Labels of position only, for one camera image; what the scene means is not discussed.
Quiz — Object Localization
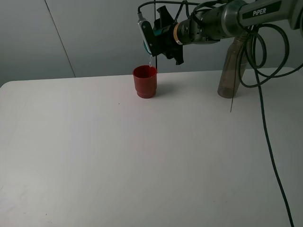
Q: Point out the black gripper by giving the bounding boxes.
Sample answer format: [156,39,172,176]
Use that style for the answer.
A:
[153,6,189,65]

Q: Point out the teal translucent plastic cup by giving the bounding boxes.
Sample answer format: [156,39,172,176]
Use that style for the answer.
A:
[143,28,173,55]

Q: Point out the smoky transparent water bottle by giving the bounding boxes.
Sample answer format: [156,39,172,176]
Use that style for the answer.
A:
[217,32,248,99]

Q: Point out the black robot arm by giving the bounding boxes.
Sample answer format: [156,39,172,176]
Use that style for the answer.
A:
[149,0,303,65]

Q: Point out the red plastic cup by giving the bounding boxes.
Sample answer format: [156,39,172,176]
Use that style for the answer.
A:
[133,65,157,99]

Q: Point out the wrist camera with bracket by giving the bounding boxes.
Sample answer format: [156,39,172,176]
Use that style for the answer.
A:
[138,20,159,57]

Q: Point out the black camera cable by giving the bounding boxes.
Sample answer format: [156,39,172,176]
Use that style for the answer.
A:
[137,0,295,227]

